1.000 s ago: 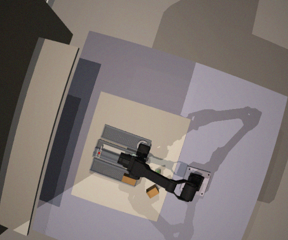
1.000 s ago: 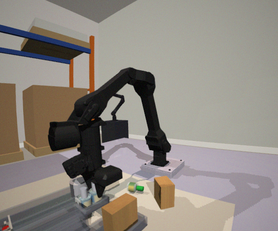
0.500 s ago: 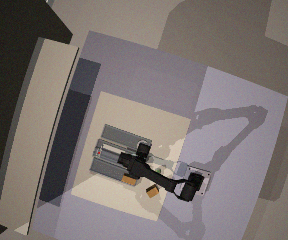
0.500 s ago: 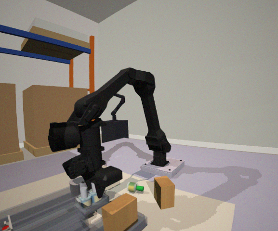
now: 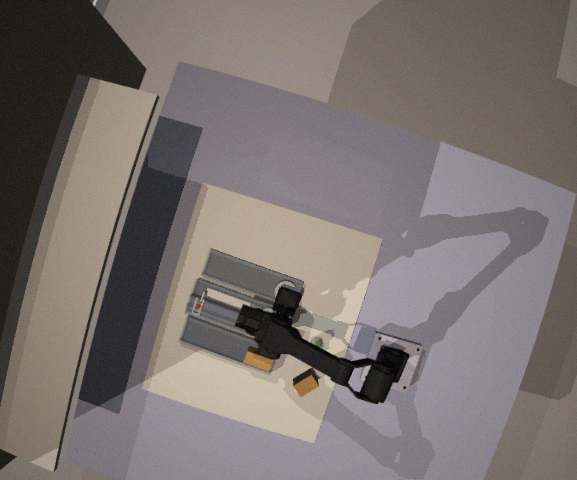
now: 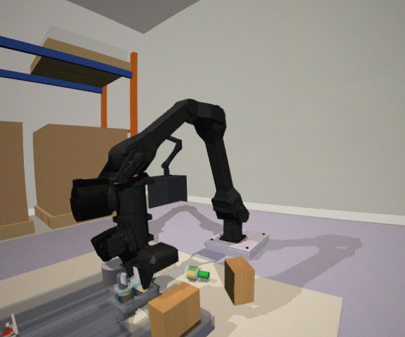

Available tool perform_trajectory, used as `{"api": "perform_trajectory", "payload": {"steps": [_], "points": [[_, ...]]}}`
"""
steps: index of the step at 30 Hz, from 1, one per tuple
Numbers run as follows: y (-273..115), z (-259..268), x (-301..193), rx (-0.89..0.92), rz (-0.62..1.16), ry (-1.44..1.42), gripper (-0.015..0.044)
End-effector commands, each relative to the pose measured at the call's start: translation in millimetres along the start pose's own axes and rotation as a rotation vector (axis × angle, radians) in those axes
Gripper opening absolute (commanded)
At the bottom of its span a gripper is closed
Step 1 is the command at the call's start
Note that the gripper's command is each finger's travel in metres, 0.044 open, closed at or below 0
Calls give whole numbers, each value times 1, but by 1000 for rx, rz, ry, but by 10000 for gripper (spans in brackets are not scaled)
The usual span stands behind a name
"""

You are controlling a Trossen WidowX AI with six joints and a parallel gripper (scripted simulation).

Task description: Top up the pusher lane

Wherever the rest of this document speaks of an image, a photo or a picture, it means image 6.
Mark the tan rectangular block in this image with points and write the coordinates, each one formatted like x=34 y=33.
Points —
x=239 y=280
x=176 y=312

